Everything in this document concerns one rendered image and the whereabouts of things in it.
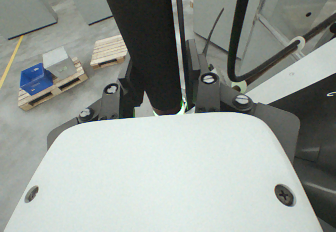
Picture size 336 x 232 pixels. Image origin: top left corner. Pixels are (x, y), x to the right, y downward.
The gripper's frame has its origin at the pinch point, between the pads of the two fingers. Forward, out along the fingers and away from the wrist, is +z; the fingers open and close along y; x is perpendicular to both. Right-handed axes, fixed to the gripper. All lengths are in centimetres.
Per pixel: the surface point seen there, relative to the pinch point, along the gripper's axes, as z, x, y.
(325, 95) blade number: 3.6, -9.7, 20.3
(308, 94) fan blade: 5.3, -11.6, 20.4
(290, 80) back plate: 22.0, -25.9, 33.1
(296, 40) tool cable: 17.1, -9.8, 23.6
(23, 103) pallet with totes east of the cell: 130, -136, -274
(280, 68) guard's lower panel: 71, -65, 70
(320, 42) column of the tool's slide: 42, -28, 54
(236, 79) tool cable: 6.1, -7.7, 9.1
